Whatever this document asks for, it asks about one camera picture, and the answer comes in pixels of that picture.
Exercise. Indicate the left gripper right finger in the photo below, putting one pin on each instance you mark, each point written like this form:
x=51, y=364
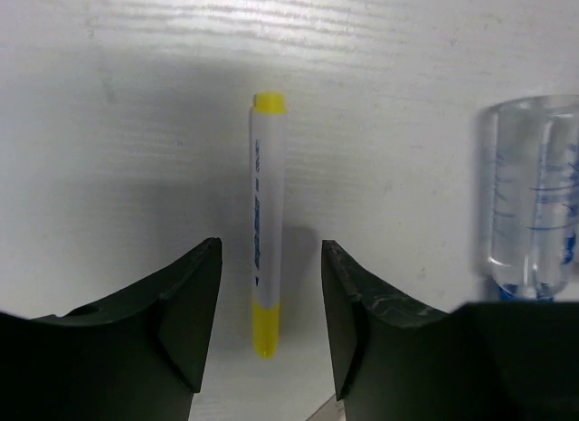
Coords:
x=397, y=358

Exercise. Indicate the clear blue pen pack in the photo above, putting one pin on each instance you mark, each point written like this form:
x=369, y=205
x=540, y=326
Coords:
x=528, y=195

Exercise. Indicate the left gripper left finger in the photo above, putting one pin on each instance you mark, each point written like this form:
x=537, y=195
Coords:
x=137, y=354

